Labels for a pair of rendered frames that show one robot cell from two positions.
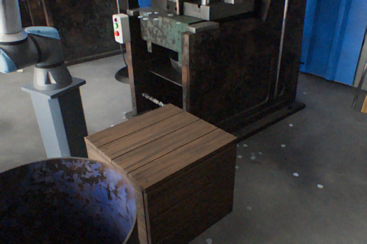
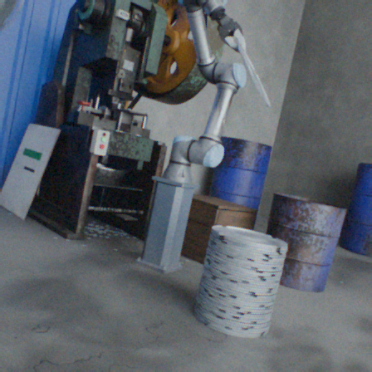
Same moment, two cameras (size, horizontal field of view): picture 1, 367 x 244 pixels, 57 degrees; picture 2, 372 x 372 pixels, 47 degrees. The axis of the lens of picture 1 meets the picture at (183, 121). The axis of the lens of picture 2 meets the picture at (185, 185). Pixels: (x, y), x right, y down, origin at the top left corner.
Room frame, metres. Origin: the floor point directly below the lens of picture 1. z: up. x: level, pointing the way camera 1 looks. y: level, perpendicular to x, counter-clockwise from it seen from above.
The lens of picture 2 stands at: (1.42, 2.71, 0.58)
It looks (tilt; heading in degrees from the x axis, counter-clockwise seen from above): 4 degrees down; 266
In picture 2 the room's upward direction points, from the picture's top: 12 degrees clockwise
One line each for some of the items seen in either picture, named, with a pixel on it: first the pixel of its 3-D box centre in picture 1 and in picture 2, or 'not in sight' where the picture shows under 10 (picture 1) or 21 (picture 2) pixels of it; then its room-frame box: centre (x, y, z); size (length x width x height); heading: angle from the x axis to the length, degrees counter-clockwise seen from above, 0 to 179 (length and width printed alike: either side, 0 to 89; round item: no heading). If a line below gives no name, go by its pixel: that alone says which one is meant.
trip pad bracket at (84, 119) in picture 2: (129, 12); (81, 128); (1.86, 0.28, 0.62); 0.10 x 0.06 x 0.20; 39
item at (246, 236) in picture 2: not in sight; (249, 236); (1.02, 1.13, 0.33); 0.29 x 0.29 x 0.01
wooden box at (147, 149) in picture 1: (162, 176); (208, 227); (1.01, 0.08, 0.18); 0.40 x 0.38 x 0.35; 131
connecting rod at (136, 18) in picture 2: not in sight; (127, 33); (1.76, -0.10, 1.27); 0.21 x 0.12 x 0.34; 129
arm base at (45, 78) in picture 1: (51, 71); (178, 171); (1.30, 0.53, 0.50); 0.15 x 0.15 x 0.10
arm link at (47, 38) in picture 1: (43, 44); (183, 149); (1.29, 0.54, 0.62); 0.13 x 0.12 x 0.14; 146
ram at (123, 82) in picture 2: not in sight; (124, 69); (1.73, -0.07, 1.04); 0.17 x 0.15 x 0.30; 129
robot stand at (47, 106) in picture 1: (64, 129); (167, 223); (1.30, 0.53, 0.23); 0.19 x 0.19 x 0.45; 57
